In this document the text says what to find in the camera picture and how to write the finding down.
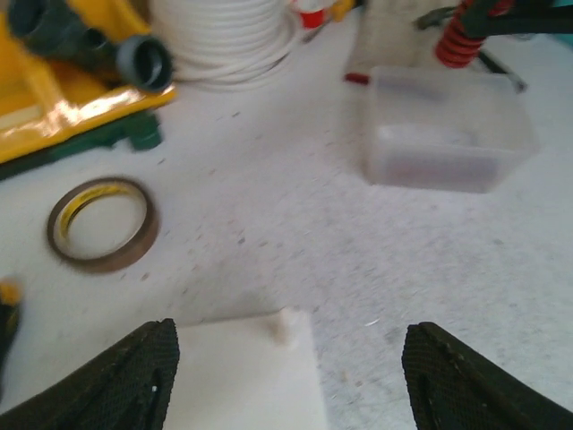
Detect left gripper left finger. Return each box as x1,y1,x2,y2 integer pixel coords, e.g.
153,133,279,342
1,318,180,429

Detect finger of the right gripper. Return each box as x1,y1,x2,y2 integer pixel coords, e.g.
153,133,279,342
460,1,572,39

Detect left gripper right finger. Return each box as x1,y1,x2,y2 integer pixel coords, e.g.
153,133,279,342
402,322,572,430

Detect white peg base plate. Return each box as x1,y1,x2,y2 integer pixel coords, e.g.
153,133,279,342
164,307,329,430

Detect large black orange screwdriver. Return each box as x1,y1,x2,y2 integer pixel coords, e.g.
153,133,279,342
0,279,22,369

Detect short red spring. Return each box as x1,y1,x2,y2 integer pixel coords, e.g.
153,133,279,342
434,0,515,69

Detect clear plastic spring tray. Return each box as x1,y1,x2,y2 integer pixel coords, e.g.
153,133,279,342
364,66,539,194

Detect white work glove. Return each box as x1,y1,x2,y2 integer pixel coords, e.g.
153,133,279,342
344,0,458,84

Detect brown tape roll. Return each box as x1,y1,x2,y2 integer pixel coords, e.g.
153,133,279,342
46,176,160,274

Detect red white tape roll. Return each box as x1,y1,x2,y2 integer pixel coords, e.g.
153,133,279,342
295,0,325,30

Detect green clamp tool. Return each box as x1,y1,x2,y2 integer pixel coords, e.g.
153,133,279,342
1,110,163,180

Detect yellow storage bin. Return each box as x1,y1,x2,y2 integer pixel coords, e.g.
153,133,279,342
1,1,175,163

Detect grey pipe fitting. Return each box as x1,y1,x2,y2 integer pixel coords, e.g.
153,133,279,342
7,1,173,93

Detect white cable spool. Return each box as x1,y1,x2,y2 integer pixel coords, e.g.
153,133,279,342
149,1,301,91

